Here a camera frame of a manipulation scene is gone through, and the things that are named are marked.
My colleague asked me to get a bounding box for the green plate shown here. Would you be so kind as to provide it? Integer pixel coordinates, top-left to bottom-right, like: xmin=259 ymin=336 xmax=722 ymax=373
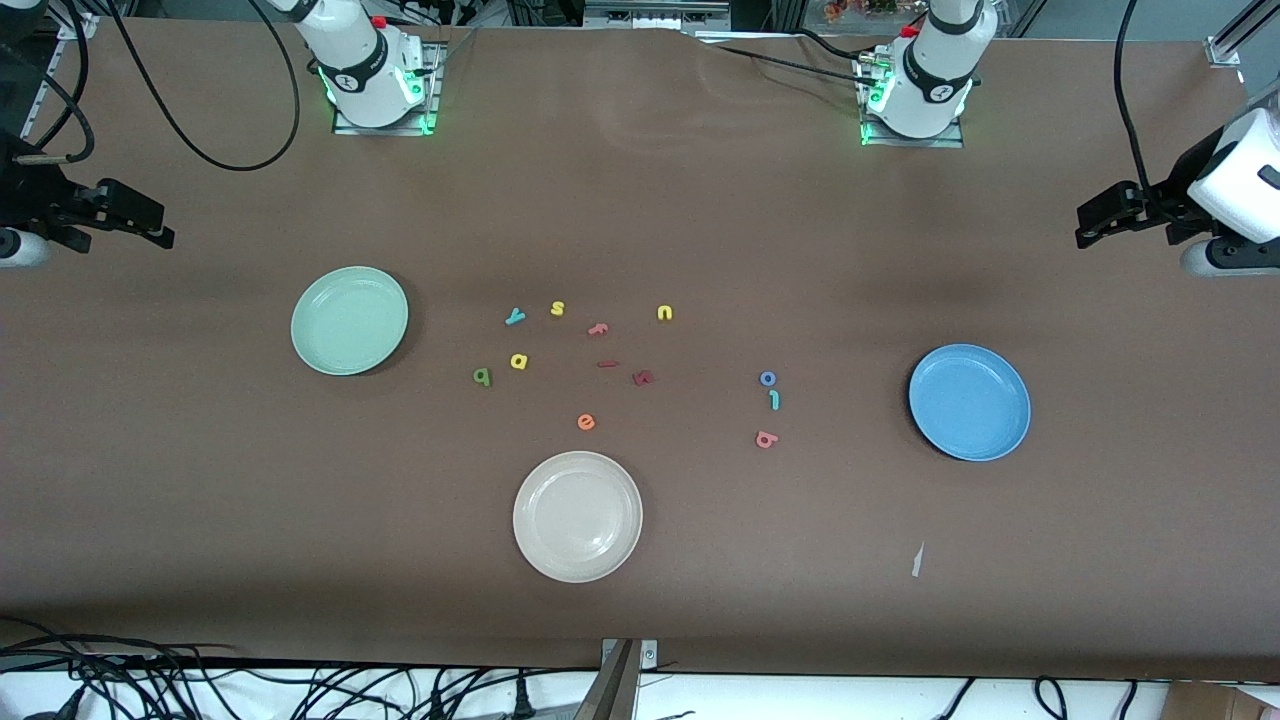
xmin=290 ymin=265 xmax=410 ymax=377

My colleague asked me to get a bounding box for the blue plate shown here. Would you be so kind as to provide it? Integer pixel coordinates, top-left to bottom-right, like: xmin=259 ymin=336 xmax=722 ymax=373
xmin=908 ymin=343 xmax=1032 ymax=463

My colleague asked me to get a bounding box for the cardboard box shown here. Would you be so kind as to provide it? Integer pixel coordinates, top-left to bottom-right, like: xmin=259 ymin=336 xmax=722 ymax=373
xmin=1165 ymin=682 xmax=1280 ymax=720

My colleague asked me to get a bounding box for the beige plate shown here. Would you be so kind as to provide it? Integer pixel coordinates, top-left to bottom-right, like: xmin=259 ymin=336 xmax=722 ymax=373
xmin=512 ymin=450 xmax=644 ymax=584

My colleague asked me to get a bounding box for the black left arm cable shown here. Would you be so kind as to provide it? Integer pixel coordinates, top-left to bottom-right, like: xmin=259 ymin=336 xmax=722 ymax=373
xmin=1114 ymin=0 xmax=1163 ymax=195

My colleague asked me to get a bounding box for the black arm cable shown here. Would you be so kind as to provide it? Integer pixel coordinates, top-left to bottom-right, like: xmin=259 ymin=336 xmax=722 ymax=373
xmin=0 ymin=0 xmax=302 ymax=173
xmin=1114 ymin=0 xmax=1163 ymax=195

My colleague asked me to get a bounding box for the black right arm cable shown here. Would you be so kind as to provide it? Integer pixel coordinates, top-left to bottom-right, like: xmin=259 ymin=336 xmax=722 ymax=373
xmin=0 ymin=0 xmax=302 ymax=173

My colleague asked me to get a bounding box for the aluminium profile rail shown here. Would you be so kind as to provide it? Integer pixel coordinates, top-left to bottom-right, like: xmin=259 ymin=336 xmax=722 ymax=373
xmin=18 ymin=14 xmax=101 ymax=136
xmin=1205 ymin=0 xmax=1280 ymax=69

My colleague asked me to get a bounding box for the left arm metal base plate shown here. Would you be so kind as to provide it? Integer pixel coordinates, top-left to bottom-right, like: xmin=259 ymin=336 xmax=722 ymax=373
xmin=860 ymin=52 xmax=966 ymax=149

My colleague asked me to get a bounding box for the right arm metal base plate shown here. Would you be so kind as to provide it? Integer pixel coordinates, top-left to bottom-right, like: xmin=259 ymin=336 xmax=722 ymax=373
xmin=332 ymin=42 xmax=442 ymax=136

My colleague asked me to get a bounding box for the black base cable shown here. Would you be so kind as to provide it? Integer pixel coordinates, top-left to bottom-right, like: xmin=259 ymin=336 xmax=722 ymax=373
xmin=795 ymin=27 xmax=871 ymax=63
xmin=712 ymin=42 xmax=881 ymax=86

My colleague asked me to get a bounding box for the grey metal frame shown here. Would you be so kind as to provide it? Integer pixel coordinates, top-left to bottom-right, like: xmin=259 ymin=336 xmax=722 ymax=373
xmin=585 ymin=0 xmax=731 ymax=31

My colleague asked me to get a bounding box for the metal table bracket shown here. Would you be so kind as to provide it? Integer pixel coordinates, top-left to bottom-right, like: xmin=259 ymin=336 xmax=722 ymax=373
xmin=572 ymin=638 xmax=661 ymax=720

